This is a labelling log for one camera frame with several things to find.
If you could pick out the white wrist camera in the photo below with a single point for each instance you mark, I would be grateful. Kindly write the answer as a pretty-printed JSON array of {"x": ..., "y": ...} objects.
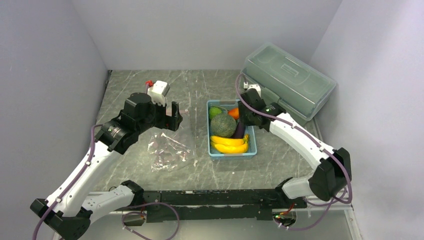
[
  {"x": 255, "y": 86},
  {"x": 157, "y": 91}
]

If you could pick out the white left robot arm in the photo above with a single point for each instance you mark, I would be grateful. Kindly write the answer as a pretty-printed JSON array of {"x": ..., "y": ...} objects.
[{"x": 68, "y": 210}]

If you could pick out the upper yellow banana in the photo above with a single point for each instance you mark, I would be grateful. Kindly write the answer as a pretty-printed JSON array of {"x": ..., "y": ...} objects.
[{"x": 228, "y": 141}]

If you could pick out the light blue plastic basket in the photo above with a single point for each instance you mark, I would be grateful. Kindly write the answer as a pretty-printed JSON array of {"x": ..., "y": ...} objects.
[{"x": 252, "y": 143}]

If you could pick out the green custard apple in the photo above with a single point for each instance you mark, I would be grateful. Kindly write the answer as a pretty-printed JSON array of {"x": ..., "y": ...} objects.
[{"x": 215, "y": 110}]

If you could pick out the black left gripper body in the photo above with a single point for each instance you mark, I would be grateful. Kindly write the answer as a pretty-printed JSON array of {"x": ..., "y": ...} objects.
[{"x": 156, "y": 110}]

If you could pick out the netted green melon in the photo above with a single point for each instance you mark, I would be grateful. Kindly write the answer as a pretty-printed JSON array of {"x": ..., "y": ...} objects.
[{"x": 223, "y": 125}]

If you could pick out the purple eggplant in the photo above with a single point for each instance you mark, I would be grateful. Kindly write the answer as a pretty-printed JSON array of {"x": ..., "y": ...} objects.
[{"x": 239, "y": 131}]

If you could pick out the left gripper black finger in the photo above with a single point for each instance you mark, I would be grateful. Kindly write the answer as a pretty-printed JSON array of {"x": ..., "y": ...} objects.
[
  {"x": 176, "y": 117},
  {"x": 164, "y": 122}
]

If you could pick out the yellow banana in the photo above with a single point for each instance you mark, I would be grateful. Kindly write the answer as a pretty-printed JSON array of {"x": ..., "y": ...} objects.
[
  {"x": 238, "y": 146},
  {"x": 228, "y": 141}
]

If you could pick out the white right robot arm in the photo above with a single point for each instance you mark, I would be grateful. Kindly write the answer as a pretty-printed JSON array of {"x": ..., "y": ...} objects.
[{"x": 331, "y": 167}]

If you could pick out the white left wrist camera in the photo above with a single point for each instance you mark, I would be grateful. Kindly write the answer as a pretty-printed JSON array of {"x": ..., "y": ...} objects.
[{"x": 157, "y": 91}]

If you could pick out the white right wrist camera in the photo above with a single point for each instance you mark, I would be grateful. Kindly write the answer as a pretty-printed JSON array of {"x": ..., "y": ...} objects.
[{"x": 255, "y": 86}]

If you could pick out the green storage box, clear lid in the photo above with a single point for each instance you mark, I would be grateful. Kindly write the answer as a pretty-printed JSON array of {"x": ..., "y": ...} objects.
[{"x": 288, "y": 81}]

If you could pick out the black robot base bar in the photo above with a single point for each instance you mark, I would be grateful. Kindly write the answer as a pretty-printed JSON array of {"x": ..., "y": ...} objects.
[{"x": 259, "y": 204}]

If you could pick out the orange mango fruit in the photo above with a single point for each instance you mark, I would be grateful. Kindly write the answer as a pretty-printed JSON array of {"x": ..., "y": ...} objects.
[{"x": 234, "y": 113}]

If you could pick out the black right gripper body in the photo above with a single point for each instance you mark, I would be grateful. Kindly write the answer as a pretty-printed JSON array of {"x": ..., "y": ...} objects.
[{"x": 244, "y": 115}]

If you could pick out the lower yellow banana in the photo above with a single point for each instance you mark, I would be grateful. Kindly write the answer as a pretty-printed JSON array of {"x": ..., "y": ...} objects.
[{"x": 238, "y": 146}]

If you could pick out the clear zip top bag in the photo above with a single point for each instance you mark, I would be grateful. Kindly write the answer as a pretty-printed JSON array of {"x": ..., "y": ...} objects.
[{"x": 173, "y": 150}]

